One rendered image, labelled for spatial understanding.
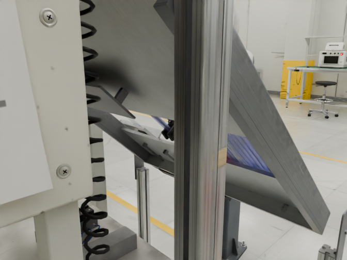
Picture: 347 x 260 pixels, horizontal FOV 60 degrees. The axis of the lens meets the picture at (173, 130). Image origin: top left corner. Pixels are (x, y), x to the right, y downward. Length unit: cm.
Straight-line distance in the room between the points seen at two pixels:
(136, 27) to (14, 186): 28
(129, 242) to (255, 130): 50
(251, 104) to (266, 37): 802
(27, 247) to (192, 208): 67
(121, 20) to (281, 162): 33
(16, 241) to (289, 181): 72
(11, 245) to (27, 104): 75
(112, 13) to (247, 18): 836
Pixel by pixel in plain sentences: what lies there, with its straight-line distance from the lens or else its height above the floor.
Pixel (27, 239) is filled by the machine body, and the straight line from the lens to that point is 96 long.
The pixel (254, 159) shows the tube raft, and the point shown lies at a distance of 69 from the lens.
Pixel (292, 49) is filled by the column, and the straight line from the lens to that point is 752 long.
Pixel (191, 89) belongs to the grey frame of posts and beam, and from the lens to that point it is 28.
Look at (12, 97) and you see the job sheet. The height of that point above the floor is 109.
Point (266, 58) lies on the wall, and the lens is 841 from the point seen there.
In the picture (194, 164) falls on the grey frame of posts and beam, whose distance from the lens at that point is 29.
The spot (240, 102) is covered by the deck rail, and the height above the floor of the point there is 105.
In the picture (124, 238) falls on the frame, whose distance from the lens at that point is 81.
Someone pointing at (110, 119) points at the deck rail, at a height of 88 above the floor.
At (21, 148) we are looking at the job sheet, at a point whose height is 106.
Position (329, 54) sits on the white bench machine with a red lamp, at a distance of 634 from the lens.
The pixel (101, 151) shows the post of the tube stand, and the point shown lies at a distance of 141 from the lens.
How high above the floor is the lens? 112
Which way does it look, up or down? 15 degrees down
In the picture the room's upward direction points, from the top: straight up
